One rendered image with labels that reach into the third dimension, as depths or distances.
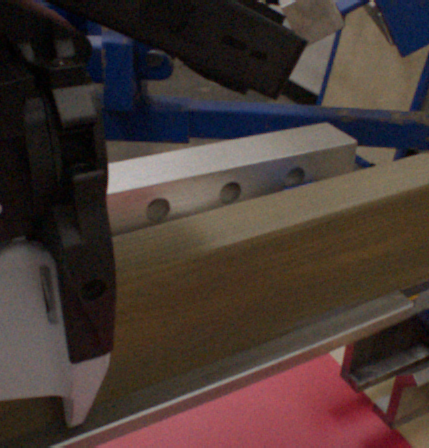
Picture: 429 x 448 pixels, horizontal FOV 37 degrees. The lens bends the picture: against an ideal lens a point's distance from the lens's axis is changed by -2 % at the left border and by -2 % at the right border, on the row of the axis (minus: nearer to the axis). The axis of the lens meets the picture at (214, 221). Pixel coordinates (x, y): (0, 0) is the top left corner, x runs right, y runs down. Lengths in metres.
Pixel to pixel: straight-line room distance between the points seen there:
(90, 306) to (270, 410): 0.26
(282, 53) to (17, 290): 0.12
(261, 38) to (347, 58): 2.90
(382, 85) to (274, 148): 2.36
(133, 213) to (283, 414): 0.20
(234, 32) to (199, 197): 0.34
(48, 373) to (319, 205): 0.14
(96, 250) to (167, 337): 0.09
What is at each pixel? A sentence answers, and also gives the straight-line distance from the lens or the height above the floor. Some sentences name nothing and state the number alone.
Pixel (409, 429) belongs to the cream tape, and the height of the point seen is 0.96.
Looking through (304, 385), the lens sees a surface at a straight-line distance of 0.47.
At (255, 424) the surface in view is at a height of 0.96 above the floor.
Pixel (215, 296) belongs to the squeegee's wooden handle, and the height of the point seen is 1.12.
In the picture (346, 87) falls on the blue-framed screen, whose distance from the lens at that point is 3.11.
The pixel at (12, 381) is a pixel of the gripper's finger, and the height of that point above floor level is 1.12.
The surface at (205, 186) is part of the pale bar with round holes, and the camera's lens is 0.55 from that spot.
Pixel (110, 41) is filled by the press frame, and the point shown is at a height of 1.04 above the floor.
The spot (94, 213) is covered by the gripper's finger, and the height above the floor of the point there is 1.19.
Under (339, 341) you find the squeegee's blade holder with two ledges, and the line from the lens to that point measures 0.33.
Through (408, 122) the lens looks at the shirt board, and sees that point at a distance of 1.02.
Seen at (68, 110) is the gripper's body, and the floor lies 1.22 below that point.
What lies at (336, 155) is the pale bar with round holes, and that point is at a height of 1.03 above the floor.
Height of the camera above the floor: 1.29
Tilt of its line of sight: 31 degrees down
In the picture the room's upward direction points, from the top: 2 degrees clockwise
